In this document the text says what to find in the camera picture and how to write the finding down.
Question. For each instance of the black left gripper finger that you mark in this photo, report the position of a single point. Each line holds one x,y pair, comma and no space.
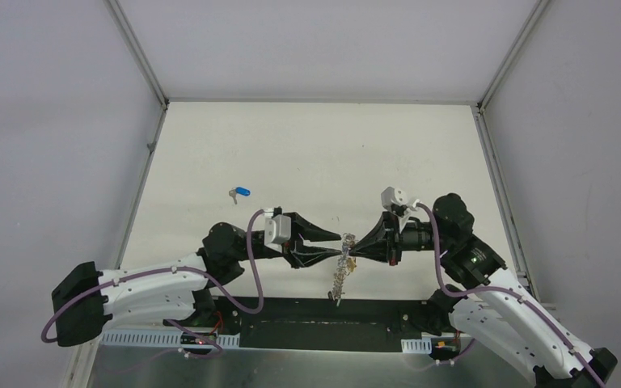
303,229
304,257

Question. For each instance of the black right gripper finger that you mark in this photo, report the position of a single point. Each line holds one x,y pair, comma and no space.
378,251
378,236

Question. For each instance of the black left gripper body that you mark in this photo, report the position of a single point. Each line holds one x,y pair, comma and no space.
293,242

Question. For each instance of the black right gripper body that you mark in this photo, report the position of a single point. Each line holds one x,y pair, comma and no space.
414,236

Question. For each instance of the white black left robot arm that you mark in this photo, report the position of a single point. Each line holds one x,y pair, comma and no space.
90,301

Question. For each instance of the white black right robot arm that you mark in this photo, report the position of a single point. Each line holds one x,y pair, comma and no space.
479,295

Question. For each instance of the loose blue tag key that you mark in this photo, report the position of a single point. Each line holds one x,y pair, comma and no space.
237,192

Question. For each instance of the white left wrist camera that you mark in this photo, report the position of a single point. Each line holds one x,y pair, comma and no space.
277,230

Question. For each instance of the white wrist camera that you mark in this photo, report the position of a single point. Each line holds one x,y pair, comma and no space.
393,198
277,230

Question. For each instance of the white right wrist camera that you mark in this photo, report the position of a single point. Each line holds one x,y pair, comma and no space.
393,198

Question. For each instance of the black mounting base plate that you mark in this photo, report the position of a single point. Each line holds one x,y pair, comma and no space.
322,325

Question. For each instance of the right white cable duct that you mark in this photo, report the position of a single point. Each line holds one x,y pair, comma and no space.
422,345

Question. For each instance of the white cable duct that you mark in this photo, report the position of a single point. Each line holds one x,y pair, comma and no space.
422,345
146,338

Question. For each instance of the left white cable duct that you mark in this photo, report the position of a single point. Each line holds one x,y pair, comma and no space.
146,338

